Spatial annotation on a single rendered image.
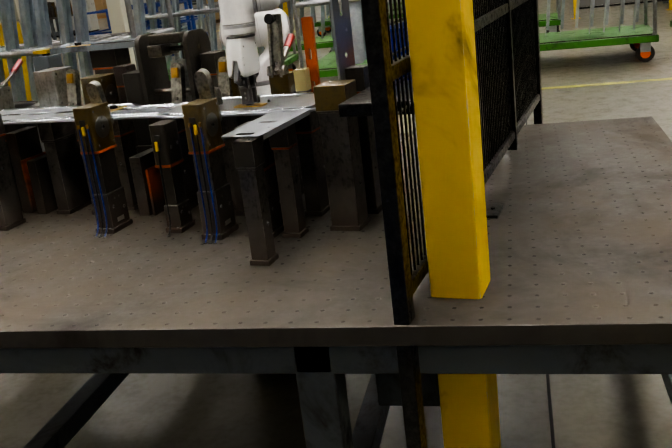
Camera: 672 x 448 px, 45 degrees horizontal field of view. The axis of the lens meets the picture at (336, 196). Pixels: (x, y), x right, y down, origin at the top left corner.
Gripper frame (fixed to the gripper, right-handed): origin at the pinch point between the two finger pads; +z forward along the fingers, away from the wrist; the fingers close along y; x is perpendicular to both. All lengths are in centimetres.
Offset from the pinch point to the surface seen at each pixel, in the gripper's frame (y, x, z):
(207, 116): 17.7, -2.7, 1.6
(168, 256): 31.6, -11.3, 32.7
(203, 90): 12.6, -5.7, -3.9
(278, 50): -18.7, 1.1, -8.9
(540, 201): -12, 71, 33
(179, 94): -16.8, -31.8, 1.3
